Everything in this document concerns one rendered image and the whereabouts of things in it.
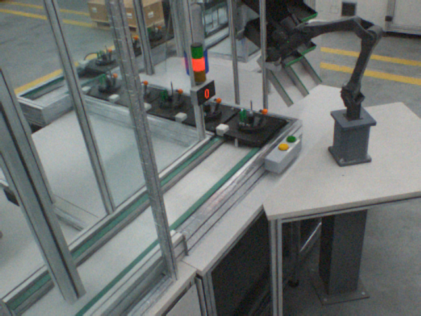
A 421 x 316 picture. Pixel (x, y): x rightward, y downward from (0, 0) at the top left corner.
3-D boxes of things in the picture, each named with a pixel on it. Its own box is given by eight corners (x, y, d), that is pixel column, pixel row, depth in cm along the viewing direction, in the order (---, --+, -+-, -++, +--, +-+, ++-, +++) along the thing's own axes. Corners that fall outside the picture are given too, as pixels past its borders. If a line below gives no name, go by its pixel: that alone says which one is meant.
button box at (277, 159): (301, 149, 195) (302, 137, 191) (279, 174, 181) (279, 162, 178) (287, 145, 199) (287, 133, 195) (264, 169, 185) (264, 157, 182)
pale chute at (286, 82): (304, 97, 218) (310, 93, 214) (288, 107, 211) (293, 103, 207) (272, 52, 220) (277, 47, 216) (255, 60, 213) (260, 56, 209)
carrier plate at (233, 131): (286, 123, 206) (286, 119, 204) (260, 148, 190) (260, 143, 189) (243, 112, 219) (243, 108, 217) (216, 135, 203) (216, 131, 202)
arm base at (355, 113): (363, 118, 181) (364, 106, 178) (348, 121, 181) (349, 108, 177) (356, 111, 187) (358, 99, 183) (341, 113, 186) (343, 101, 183)
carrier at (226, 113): (241, 112, 219) (239, 89, 213) (213, 134, 204) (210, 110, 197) (203, 103, 233) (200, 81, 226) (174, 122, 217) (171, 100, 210)
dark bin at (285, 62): (301, 59, 208) (307, 47, 202) (284, 68, 201) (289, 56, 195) (260, 27, 218) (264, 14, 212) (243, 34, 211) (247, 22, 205)
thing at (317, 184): (487, 185, 173) (489, 179, 172) (267, 221, 169) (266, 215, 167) (400, 106, 232) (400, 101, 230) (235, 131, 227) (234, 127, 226)
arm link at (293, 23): (320, 28, 177) (304, 4, 176) (311, 35, 172) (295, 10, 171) (300, 43, 186) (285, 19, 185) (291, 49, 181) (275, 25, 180)
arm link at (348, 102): (364, 101, 181) (366, 87, 178) (356, 110, 176) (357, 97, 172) (349, 98, 185) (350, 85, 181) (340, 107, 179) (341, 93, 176)
